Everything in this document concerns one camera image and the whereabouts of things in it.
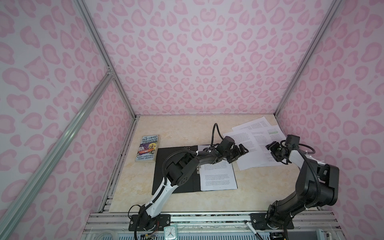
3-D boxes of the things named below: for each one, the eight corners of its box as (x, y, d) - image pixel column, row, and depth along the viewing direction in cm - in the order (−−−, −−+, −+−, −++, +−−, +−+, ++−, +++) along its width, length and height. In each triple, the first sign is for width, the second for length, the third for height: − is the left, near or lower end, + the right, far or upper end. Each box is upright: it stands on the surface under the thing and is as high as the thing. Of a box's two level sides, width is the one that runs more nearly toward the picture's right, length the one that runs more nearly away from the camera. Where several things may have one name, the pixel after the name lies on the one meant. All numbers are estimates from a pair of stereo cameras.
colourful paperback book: (137, 161, 97) (135, 158, 95) (143, 137, 109) (142, 134, 107) (153, 161, 97) (152, 158, 94) (158, 137, 109) (157, 134, 107)
